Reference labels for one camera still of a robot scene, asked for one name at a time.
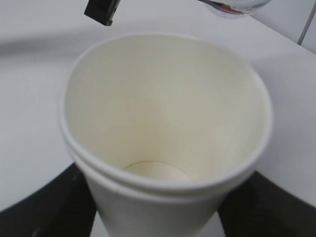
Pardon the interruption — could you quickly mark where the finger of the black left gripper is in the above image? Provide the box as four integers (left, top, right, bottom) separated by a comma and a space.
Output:
84, 0, 120, 26

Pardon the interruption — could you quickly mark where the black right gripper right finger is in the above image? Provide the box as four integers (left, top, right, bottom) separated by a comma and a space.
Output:
218, 172, 316, 237

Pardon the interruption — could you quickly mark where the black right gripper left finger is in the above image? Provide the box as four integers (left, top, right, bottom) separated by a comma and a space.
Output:
0, 164, 96, 237

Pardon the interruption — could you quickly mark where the white paper cup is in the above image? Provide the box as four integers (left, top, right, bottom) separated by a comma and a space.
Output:
59, 32, 274, 237

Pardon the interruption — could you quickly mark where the clear red-label water bottle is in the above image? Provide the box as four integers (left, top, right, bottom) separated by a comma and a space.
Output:
201, 0, 271, 19

